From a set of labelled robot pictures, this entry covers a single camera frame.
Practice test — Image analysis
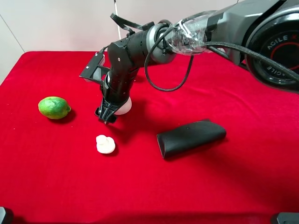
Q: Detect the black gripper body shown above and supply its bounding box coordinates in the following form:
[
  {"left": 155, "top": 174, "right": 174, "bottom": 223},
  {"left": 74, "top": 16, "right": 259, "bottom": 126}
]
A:
[{"left": 101, "top": 30, "right": 149, "bottom": 105}]

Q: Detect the white wall pole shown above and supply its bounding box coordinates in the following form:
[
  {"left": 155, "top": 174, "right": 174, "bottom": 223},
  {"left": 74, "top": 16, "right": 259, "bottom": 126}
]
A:
[{"left": 113, "top": 0, "right": 122, "bottom": 42}]

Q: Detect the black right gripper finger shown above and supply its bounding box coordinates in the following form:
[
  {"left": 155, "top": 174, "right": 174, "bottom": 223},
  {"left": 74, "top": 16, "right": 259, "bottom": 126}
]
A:
[{"left": 106, "top": 105, "right": 121, "bottom": 123}]

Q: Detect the black base corner right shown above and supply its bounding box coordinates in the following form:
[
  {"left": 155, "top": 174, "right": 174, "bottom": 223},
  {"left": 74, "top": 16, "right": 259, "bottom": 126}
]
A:
[{"left": 271, "top": 212, "right": 299, "bottom": 224}]

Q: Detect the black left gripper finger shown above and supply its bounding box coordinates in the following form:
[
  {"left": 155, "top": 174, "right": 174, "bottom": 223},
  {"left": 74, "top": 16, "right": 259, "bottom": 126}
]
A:
[{"left": 95, "top": 98, "right": 112, "bottom": 124}]

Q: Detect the black base corner left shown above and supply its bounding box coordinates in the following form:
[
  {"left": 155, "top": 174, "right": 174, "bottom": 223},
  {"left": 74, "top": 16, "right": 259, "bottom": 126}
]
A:
[{"left": 0, "top": 207, "right": 14, "bottom": 224}]

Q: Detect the black base corner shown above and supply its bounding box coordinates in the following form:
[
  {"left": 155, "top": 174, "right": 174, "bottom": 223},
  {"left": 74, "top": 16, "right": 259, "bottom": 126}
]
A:
[
  {"left": 0, "top": 207, "right": 14, "bottom": 224},
  {"left": 271, "top": 212, "right": 299, "bottom": 224}
]

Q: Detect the green lime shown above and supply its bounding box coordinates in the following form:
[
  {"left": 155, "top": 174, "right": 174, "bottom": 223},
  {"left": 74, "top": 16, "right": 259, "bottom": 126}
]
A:
[{"left": 38, "top": 96, "right": 71, "bottom": 119}]

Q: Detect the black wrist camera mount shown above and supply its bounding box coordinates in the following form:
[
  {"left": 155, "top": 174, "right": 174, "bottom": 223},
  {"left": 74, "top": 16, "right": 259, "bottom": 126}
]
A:
[{"left": 79, "top": 51, "right": 110, "bottom": 85}]

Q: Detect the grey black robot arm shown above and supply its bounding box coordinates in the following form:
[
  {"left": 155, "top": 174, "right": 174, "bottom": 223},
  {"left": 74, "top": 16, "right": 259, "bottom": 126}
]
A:
[{"left": 89, "top": 0, "right": 299, "bottom": 123}]

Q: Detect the black braided cable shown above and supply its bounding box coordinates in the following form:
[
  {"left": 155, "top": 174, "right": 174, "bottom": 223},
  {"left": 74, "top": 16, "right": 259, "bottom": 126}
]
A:
[{"left": 144, "top": 22, "right": 299, "bottom": 92}]

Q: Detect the red velvet tablecloth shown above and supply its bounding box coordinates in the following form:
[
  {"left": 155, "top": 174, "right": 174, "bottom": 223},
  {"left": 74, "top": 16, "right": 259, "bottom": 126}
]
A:
[{"left": 0, "top": 52, "right": 299, "bottom": 224}]

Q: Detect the black glasses pouch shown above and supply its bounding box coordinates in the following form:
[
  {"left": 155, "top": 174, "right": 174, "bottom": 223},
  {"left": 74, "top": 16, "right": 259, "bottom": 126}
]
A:
[{"left": 157, "top": 119, "right": 227, "bottom": 159}]

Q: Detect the white mushroom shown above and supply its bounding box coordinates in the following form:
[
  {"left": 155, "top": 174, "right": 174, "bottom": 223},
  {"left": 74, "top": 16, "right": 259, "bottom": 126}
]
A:
[{"left": 96, "top": 135, "right": 116, "bottom": 154}]

